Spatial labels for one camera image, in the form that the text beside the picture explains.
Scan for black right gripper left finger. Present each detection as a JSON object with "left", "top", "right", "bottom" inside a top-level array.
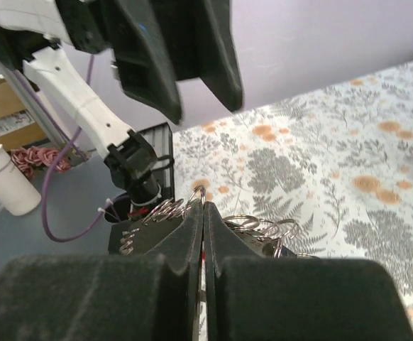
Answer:
[{"left": 0, "top": 203, "right": 204, "bottom": 340}]

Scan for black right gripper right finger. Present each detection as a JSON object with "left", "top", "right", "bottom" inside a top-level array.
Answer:
[{"left": 203, "top": 202, "right": 413, "bottom": 340}]

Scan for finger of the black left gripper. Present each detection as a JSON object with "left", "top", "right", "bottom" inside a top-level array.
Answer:
[
  {"left": 153, "top": 1, "right": 243, "bottom": 112},
  {"left": 106, "top": 1, "right": 182, "bottom": 124}
]

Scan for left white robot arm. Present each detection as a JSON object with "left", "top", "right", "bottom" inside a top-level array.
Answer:
[{"left": 0, "top": 0, "right": 243, "bottom": 206}]

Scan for pink artificial roses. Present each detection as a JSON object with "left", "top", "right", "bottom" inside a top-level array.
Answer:
[{"left": 9, "top": 146, "right": 60, "bottom": 180}]

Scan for cardboard box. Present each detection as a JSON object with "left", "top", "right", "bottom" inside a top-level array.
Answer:
[{"left": 0, "top": 79, "right": 46, "bottom": 151}]

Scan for floral patterned table mat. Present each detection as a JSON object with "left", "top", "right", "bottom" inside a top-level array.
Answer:
[{"left": 174, "top": 61, "right": 413, "bottom": 326}]

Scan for white cup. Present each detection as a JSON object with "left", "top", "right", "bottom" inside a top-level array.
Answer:
[{"left": 0, "top": 144, "right": 41, "bottom": 216}]

